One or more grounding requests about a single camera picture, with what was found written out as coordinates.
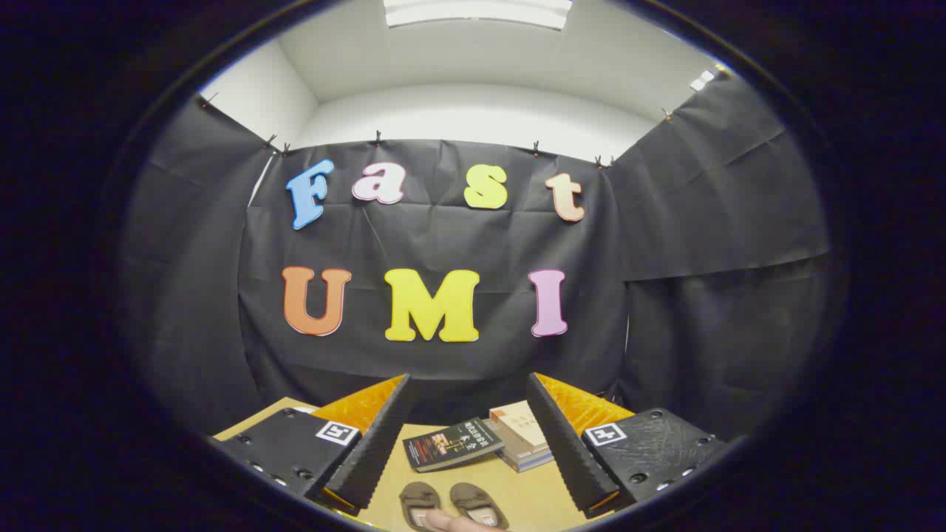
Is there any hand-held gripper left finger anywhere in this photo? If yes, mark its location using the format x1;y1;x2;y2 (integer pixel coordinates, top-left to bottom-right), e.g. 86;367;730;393
211;373;416;516

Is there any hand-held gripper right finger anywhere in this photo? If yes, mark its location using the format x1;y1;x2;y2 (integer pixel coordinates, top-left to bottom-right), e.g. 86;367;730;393
525;372;732;519

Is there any brown fuzzy shoe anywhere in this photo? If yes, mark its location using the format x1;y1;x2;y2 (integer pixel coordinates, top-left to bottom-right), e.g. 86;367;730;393
449;482;509;529
399;482;444;532

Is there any blue cover book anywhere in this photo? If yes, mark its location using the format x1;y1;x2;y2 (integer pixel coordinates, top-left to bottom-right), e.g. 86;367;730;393
501;442;555;474

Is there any black paperback book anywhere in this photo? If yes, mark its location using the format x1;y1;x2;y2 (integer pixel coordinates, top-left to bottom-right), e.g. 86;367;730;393
403;417;505;474

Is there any ceiling light panel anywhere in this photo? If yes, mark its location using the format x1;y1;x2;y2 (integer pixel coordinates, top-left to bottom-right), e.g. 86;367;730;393
383;0;574;30

